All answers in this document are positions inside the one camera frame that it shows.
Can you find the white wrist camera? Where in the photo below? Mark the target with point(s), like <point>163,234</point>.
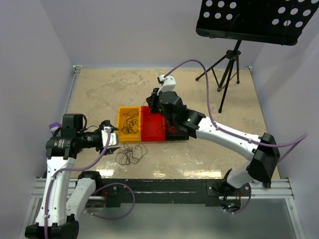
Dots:
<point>109,137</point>
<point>167,84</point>

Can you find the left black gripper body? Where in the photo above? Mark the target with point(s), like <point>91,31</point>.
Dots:
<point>97,132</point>

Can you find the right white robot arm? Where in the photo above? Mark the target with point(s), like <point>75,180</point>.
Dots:
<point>260,151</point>

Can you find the yellow plastic bin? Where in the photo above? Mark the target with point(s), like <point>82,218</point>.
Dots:
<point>129,124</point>

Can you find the purple box with metal insert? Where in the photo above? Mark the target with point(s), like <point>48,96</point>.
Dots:
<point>54,126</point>

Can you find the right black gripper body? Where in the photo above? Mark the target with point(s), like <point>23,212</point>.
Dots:
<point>155,106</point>

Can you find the red plastic bin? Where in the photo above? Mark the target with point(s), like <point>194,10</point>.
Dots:
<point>152,126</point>

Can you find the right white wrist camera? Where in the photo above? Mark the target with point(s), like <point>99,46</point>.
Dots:
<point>167,84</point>

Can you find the black music stand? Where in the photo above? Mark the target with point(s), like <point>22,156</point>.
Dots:
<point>278,22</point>

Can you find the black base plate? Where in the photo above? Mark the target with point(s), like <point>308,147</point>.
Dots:
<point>166,191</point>

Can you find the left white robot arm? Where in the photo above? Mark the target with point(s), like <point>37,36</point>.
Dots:
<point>58,215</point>

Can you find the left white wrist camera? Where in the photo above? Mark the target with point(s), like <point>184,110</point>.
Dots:
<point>109,137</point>

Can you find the black plastic bin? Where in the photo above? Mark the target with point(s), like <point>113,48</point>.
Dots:
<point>174,134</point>

